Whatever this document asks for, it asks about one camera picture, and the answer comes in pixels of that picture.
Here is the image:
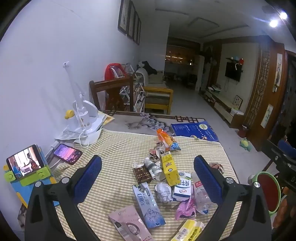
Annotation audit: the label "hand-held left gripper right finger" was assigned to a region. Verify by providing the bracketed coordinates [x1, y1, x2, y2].
[193, 155, 272, 241]

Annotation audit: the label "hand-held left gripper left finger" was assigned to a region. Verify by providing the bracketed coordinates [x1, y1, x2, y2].
[24, 155, 103, 241]

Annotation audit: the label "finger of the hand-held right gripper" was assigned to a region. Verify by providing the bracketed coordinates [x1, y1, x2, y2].
[266, 138, 296, 190]

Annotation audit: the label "newspaper ball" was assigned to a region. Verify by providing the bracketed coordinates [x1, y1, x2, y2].
[209, 162, 225, 174]

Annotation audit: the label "clear plastic water bottle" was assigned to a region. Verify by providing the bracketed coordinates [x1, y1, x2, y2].
[191, 173, 218, 215]

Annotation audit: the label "pink plastic bag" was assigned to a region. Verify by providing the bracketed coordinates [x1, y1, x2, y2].
[174, 197, 197, 220]

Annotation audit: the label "red bin with green rim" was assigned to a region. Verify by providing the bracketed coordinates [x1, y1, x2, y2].
[252, 172, 282, 213]

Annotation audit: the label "crushed white paper cup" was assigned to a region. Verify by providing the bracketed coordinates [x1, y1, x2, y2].
[143, 157, 163, 179]

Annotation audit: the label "orange snack packet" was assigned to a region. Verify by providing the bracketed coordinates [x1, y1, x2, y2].
[156, 128, 174, 150]

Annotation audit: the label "white blue milk carton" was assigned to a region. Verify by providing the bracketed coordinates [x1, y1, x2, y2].
[172, 171, 192, 202]

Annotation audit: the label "smartphone with purple screen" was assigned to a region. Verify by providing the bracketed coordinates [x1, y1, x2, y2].
[53, 144, 83, 165]

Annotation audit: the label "yellow drink carton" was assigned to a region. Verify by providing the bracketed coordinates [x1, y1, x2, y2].
[160, 152, 181, 186]

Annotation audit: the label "green yellow stuffed turtle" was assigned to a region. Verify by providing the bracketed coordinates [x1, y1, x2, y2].
[239, 138, 252, 151]

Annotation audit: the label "yellow white checked cloth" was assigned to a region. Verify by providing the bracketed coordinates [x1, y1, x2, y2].
[47, 128, 242, 241]

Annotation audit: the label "grey crumpled paper ball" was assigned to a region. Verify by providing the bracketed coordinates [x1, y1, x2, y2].
[154, 182, 173, 204]

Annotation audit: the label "bag of oranges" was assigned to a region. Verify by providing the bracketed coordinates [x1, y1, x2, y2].
[277, 194, 295, 223]

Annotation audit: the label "folded newspaper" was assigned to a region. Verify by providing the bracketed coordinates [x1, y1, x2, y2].
[55, 129, 81, 141]

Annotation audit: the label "small red floor bin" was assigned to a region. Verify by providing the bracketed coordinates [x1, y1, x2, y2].
[238, 125, 249, 138]

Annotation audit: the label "white desk lamp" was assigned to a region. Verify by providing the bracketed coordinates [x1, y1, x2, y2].
[62, 61, 104, 149]

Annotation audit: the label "blue printed booklet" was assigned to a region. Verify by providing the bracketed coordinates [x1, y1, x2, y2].
[171, 120, 220, 142]

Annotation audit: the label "brown cigarette box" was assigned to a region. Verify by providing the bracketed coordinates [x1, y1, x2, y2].
[132, 162, 153, 184]

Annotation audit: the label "yellow white packet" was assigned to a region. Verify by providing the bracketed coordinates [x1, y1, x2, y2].
[171, 219, 205, 241]

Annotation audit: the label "torn printed paper scraps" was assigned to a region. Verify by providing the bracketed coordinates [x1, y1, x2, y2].
[148, 142, 169, 163]

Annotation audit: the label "green blue foam phone stand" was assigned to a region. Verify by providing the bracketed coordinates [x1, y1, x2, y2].
[3, 146, 59, 209]

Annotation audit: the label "pale pink grey packet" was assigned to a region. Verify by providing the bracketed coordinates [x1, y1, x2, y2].
[108, 205, 154, 241]

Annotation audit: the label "yellow book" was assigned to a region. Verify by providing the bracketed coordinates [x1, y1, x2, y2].
[99, 111, 115, 126]

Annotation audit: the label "long blue white packet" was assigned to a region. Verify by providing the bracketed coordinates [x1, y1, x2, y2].
[132, 182, 166, 229]

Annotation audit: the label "smartphone showing video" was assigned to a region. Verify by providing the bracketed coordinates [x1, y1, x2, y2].
[6, 144, 45, 179]

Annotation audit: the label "small framed geometric picture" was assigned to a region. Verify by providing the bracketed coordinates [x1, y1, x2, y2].
[232, 95, 243, 111]

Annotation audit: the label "low television cabinet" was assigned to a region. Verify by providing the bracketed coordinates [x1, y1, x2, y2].
[205, 89, 245, 129]

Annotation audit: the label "grey floral table cover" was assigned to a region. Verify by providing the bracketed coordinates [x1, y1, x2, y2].
[102, 111, 201, 141]

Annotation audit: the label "brown wooden partition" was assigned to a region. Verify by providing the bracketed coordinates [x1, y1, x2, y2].
[244, 42, 287, 151]

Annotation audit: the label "white folding rack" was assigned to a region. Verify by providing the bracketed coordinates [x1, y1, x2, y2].
[119, 67, 148, 113]

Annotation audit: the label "brown wooden chair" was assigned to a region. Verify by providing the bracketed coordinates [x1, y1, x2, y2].
[89, 73, 135, 113]

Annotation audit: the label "yellow wooden sofa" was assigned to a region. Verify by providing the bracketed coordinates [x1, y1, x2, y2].
[136, 70, 174, 115]

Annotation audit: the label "red bag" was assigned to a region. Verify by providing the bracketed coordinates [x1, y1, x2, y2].
[105, 63, 127, 81]

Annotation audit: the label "black clothes pile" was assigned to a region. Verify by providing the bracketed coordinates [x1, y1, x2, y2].
[138, 61, 158, 75]

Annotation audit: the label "bamboo wall painting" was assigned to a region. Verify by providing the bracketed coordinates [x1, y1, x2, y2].
[260, 104, 274, 129]

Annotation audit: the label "long wall poster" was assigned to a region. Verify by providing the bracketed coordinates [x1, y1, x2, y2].
[275, 53, 283, 92]

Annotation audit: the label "black wall television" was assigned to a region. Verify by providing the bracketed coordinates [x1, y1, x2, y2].
[225, 61, 242, 82]

